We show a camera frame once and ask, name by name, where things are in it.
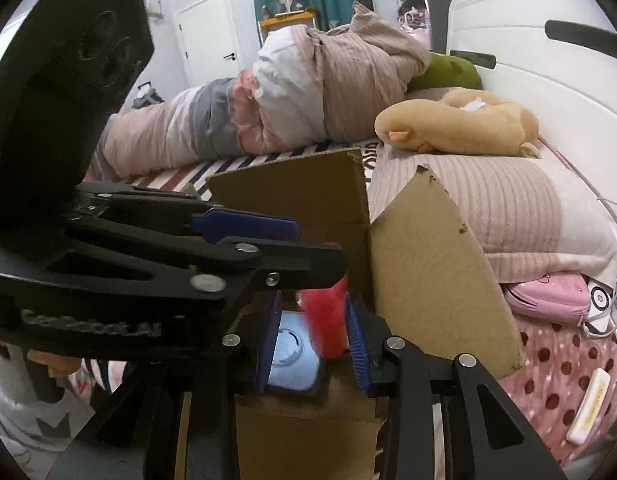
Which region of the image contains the person's left hand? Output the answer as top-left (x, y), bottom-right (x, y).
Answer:
top-left (26, 348), bottom-right (82, 379)

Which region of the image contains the brown cardboard box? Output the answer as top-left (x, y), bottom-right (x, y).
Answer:
top-left (176, 147), bottom-right (527, 480)

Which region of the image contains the white round device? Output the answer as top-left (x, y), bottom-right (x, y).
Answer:
top-left (583, 280), bottom-right (615, 337)

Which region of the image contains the white door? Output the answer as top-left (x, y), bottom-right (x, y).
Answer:
top-left (174, 0), bottom-right (244, 87)

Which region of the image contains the pink grey striped quilt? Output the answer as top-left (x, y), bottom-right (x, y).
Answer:
top-left (95, 2), bottom-right (432, 182)

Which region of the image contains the pink case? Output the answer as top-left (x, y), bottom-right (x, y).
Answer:
top-left (503, 270), bottom-right (592, 325)

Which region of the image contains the tan plush toy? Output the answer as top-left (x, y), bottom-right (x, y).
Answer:
top-left (374, 87), bottom-right (542, 160)

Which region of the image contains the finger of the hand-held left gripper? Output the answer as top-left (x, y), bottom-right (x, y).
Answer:
top-left (0, 225), bottom-right (348, 362)
top-left (74, 181), bottom-right (300, 244)

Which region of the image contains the white rectangular device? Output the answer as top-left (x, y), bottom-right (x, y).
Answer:
top-left (565, 367), bottom-right (612, 444)

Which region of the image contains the pink polka dot blanket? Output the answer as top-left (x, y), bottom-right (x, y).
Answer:
top-left (497, 310), bottom-right (617, 467)

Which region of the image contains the red plastic cup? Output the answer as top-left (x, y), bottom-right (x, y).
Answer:
top-left (295, 242), bottom-right (350, 361)

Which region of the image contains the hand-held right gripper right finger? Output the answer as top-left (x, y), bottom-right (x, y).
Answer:
top-left (345, 292), bottom-right (569, 480)

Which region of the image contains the grey star print cloth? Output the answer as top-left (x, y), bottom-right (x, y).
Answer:
top-left (0, 347), bottom-right (112, 480)

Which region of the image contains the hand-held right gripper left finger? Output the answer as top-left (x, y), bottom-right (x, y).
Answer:
top-left (48, 291), bottom-right (284, 480)

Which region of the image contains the white cable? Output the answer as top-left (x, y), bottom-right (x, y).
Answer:
top-left (537, 135), bottom-right (617, 321)

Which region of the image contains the striped bed sheet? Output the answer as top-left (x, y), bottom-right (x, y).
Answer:
top-left (122, 137), bottom-right (385, 197)

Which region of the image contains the white headboard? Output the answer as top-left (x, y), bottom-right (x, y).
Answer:
top-left (445, 0), bottom-right (617, 243)

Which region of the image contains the beige striped pillow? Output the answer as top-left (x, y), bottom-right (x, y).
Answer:
top-left (367, 152), bottom-right (617, 285)

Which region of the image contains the yellow side table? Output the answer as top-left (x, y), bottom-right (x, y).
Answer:
top-left (256, 10), bottom-right (318, 49)

